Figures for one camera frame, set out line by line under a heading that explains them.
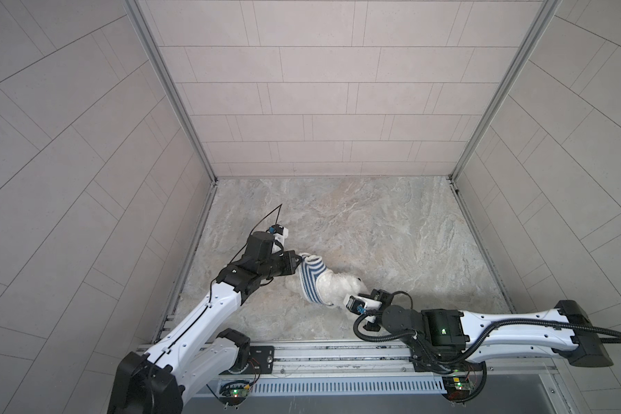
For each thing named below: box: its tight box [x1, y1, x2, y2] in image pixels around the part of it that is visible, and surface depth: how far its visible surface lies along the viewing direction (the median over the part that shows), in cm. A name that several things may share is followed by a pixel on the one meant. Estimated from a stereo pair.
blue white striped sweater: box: [298, 252, 334, 307], surface depth 74 cm
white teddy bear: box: [284, 265, 367, 308], surface depth 71 cm
